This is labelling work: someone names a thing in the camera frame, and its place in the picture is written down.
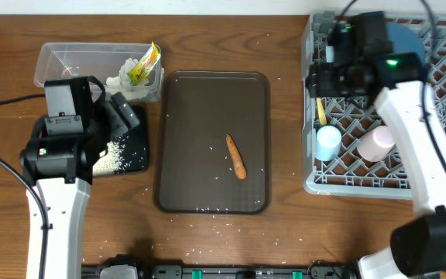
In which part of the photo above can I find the yellow plastic spoon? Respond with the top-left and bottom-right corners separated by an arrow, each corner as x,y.
316,98 -> 328,126

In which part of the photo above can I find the white tissue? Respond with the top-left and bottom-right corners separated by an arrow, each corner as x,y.
105,58 -> 150,101

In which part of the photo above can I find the yellow green snack wrapper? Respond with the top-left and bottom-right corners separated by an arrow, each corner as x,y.
127,42 -> 161,86

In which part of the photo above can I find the light blue cup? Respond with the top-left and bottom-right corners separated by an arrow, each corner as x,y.
315,126 -> 341,161

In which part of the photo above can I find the pink plastic cup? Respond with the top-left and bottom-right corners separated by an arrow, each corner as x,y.
357,126 -> 395,162

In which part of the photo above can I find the dark blue plate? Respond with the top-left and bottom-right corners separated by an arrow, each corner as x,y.
386,22 -> 426,64

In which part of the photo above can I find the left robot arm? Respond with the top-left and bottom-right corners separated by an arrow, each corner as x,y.
20,76 -> 139,278

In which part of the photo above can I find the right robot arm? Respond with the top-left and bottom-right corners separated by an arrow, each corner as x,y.
301,12 -> 446,278

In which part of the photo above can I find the grey dishwasher rack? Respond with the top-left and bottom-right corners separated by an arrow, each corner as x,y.
302,16 -> 446,199

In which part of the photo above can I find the clear plastic waste bin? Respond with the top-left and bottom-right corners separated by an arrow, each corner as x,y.
34,43 -> 164,102

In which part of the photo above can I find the black rectangular tray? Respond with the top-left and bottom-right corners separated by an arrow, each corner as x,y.
99,105 -> 149,177

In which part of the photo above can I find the brown serving tray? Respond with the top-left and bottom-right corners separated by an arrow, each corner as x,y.
154,71 -> 271,215

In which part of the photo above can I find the orange carrot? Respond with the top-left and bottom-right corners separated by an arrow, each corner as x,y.
225,134 -> 247,180

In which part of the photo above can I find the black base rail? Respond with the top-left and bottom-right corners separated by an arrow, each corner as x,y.
81,254 -> 358,279

